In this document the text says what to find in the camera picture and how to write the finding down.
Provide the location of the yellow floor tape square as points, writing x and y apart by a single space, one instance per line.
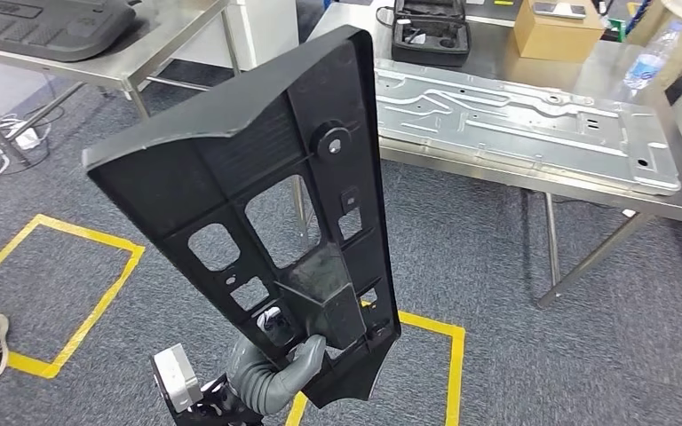
82 231
455 376

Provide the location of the stamped silver metal panel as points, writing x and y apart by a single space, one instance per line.
494 129

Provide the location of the open black tool case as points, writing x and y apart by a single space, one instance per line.
429 53

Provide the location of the stainless steel table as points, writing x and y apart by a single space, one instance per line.
494 35
141 47

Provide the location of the brown cardboard box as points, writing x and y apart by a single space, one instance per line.
553 38

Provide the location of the clear plastic water bottle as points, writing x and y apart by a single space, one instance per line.
647 64

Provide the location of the large black plastic plate bracket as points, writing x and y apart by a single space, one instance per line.
200 176

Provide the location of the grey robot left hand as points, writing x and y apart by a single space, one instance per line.
308 358

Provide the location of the white power strip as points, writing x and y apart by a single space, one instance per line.
28 138

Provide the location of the black rubber car mat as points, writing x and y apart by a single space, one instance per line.
41 29

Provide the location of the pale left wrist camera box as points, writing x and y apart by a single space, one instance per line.
176 376

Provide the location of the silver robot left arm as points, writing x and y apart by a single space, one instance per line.
253 382

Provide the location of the white cabinet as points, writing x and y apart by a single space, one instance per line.
264 29

